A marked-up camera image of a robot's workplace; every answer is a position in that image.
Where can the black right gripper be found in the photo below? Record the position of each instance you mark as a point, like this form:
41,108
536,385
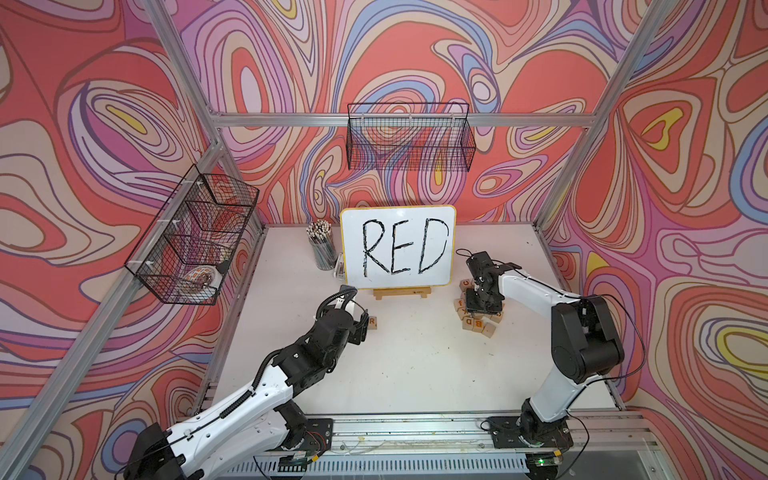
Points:
472,307

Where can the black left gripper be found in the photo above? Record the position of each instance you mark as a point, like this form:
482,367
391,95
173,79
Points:
359,329

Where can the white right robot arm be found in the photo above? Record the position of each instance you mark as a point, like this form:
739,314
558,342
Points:
585,344

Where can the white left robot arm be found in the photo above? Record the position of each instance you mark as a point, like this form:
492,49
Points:
261,416

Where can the wooden block letter C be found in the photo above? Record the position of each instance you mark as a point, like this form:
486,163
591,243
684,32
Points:
465,284

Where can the wooden whiteboard stand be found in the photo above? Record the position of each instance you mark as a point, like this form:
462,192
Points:
422,292

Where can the whiteboard with RED text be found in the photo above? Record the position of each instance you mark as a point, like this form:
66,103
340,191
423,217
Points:
398,247

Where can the cup of pencils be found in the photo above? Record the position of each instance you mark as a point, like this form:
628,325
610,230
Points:
320,237

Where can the round item in basket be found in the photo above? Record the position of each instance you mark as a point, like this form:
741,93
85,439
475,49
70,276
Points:
200,281

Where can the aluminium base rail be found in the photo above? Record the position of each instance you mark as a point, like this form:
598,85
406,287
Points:
476,445

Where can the black wire basket back wall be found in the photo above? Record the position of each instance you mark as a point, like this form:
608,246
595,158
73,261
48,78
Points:
410,136

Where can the black wire basket wall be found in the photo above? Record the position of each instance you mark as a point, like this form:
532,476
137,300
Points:
410,136
201,223

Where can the black wire basket left wall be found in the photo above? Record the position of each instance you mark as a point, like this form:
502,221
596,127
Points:
201,223

